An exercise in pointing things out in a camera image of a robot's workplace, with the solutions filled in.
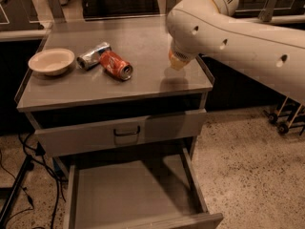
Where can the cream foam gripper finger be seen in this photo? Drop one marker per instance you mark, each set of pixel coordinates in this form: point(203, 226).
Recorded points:
point(176, 63)

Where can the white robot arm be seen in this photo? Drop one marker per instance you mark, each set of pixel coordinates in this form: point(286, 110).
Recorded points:
point(271, 55)

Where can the closed top drawer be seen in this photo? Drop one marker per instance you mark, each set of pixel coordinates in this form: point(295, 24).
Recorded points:
point(90, 137)

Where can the grey metal drawer cabinet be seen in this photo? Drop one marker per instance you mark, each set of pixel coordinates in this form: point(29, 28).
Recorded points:
point(81, 97)

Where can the open middle drawer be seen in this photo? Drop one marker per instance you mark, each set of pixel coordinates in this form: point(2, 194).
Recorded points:
point(154, 189)

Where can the red soda can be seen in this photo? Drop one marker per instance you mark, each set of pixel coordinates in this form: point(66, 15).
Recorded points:
point(116, 66)

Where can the silver crushed can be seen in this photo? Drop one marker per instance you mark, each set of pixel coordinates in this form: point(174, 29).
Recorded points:
point(90, 58)

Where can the person in dark clothes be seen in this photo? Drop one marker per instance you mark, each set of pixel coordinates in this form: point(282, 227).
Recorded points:
point(110, 8)

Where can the white ceramic bowl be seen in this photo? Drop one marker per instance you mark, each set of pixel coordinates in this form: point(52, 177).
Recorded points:
point(51, 62)

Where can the black tripod leg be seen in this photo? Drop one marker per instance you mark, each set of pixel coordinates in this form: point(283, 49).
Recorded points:
point(13, 191)

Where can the black drawer handle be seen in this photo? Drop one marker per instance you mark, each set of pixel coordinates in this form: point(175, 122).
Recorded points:
point(134, 132)

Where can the wheeled cart frame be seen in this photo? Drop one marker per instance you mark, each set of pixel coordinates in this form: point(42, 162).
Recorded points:
point(287, 115)

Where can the white counter rail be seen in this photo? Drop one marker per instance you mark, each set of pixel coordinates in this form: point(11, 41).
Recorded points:
point(40, 34)

